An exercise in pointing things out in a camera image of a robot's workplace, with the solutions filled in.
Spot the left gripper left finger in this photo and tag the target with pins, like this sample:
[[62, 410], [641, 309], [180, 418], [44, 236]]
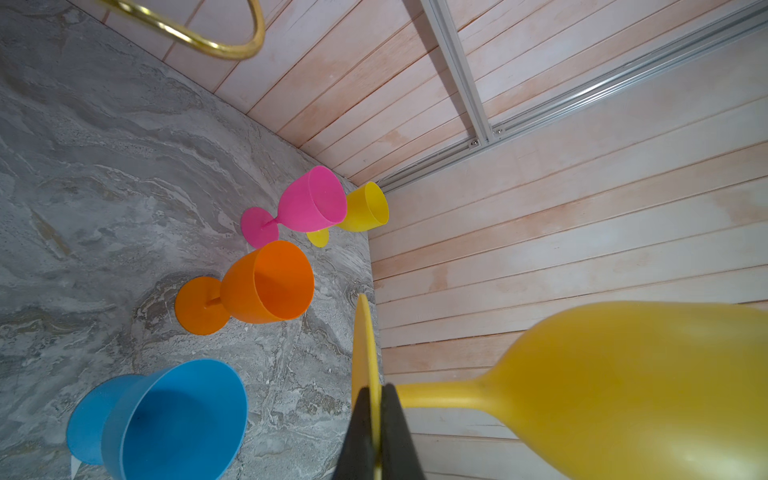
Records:
[[357, 457]]

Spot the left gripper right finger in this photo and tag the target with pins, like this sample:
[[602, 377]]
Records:
[[399, 459]]

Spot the blue wine glass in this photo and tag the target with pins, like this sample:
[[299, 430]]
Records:
[[182, 422]]

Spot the orange wine glass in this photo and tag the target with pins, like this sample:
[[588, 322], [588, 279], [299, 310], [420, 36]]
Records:
[[272, 284]]

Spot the light yellow wine glass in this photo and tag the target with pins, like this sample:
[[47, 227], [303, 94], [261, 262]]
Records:
[[365, 209]]

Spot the pink wine glass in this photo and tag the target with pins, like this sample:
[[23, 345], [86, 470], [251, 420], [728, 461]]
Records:
[[295, 209]]

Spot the dark yellow wine glass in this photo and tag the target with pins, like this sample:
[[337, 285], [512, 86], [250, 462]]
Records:
[[630, 390]]

